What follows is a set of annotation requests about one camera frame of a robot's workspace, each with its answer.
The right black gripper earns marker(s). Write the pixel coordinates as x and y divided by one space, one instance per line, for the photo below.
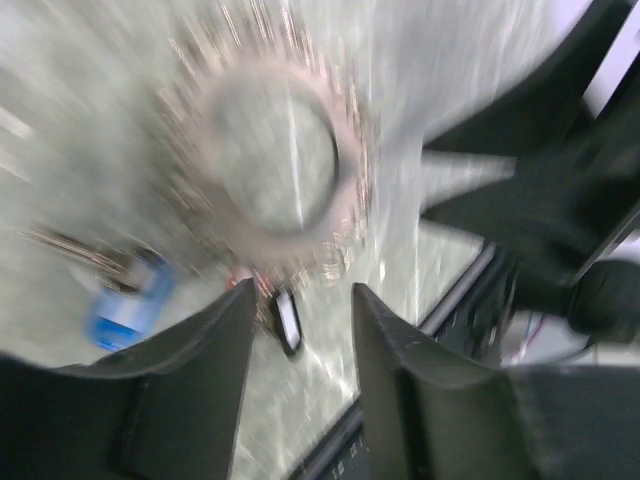
565 219

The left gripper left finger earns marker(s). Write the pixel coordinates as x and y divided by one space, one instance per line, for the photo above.
166 408

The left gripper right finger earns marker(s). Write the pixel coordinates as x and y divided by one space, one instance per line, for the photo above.
533 421

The blue tag key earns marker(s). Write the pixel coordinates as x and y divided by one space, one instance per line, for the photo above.
134 284

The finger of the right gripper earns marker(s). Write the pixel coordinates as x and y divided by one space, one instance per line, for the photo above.
546 110

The black key fob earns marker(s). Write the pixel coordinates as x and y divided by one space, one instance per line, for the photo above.
286 322

